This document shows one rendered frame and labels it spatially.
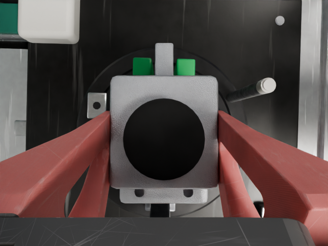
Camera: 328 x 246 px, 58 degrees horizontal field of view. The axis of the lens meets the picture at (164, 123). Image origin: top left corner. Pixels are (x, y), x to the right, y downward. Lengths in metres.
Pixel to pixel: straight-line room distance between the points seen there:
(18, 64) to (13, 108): 0.05
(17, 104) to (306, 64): 0.29
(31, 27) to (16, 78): 0.09
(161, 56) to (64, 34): 0.12
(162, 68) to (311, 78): 0.18
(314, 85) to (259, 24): 0.08
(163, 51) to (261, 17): 0.14
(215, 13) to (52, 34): 0.14
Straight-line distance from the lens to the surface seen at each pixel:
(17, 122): 0.29
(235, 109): 0.25
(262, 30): 0.28
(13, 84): 0.35
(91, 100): 0.23
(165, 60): 0.16
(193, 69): 0.19
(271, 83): 0.17
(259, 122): 0.27
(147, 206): 0.24
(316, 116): 0.30
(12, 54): 0.36
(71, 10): 0.27
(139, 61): 0.19
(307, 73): 0.30
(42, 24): 0.27
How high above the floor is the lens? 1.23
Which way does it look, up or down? 89 degrees down
